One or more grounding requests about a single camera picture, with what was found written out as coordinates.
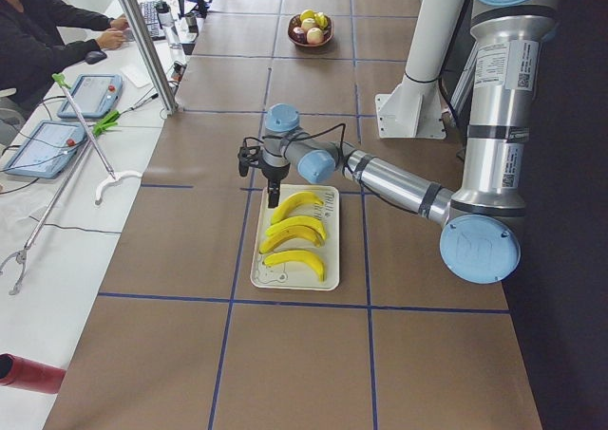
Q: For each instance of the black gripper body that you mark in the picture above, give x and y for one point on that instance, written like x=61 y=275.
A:
x=274 y=175

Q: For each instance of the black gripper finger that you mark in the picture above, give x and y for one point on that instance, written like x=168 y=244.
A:
x=273 y=193

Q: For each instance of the yellow banana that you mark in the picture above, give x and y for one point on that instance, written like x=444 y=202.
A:
x=290 y=233
x=310 y=259
x=292 y=202
x=299 y=220

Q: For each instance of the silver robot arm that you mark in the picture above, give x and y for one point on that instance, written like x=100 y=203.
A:
x=478 y=207

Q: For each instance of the brown wicker basket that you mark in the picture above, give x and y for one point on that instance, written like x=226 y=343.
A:
x=295 y=22

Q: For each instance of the cream bear print tray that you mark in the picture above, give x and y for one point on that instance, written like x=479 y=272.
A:
x=295 y=275

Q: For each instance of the pink peach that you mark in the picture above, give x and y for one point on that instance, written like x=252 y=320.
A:
x=315 y=37

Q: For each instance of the yellow star fruit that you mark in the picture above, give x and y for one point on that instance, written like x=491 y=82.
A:
x=321 y=20

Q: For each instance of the yellow lemon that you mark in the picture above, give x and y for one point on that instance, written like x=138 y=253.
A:
x=306 y=14

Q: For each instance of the green clamp tool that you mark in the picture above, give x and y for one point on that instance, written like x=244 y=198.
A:
x=109 y=120

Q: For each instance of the metal cup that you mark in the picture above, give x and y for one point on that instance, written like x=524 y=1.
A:
x=191 y=22

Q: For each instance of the clear water bottle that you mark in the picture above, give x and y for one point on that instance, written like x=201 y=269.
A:
x=168 y=25

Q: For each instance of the long reacher grabber grey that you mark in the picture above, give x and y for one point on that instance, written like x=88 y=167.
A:
x=20 y=257

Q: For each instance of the black computer mouse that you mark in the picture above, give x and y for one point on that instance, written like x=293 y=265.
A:
x=95 y=56

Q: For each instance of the lower teach pendant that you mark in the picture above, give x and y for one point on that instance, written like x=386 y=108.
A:
x=47 y=150

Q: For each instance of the long reacher grabber white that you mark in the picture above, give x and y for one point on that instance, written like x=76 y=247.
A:
x=114 y=177

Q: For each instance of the seated person dark jacket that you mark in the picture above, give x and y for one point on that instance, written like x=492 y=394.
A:
x=42 y=37

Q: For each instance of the red fire extinguisher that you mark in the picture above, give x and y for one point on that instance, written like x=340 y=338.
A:
x=29 y=375

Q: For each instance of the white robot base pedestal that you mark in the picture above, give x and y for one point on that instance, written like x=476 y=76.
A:
x=413 y=109

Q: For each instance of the aluminium frame post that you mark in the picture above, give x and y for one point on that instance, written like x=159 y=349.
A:
x=149 y=54

